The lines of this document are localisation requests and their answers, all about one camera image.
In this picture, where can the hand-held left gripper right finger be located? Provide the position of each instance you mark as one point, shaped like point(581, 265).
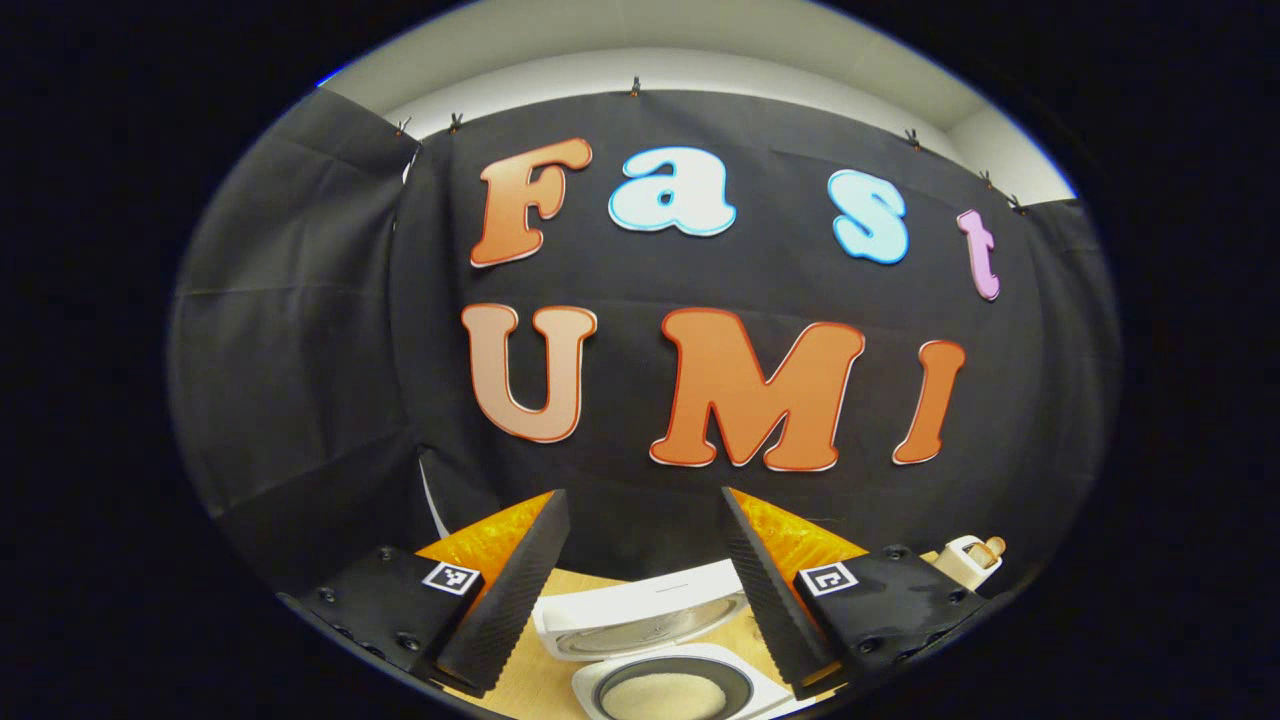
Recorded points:
point(765, 590)

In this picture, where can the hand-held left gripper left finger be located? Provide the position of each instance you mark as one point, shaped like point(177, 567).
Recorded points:
point(510, 600)

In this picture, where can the white rice cooker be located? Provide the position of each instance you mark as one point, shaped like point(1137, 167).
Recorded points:
point(640, 605)

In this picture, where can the white rice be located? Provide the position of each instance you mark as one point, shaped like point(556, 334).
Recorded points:
point(660, 698)

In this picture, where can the white toaster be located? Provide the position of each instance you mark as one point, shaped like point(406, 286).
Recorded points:
point(955, 572)

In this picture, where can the black backdrop cloth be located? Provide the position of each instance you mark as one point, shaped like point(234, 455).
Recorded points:
point(300, 350)

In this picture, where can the row of black clips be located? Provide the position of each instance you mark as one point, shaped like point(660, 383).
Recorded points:
point(634, 87)

